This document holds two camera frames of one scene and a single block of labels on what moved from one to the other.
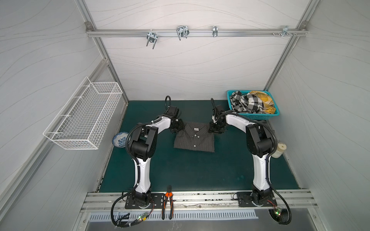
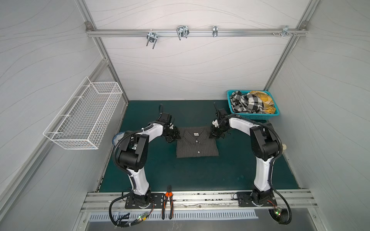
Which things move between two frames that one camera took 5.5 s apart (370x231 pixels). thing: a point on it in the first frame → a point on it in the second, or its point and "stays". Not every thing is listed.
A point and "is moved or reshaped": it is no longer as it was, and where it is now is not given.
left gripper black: (182, 126) → (176, 135)
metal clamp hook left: (152, 37) stays
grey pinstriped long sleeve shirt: (195, 135) is moved or reshaped
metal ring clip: (215, 31) stays
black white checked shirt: (248, 103) stays
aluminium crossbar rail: (195, 32) stays
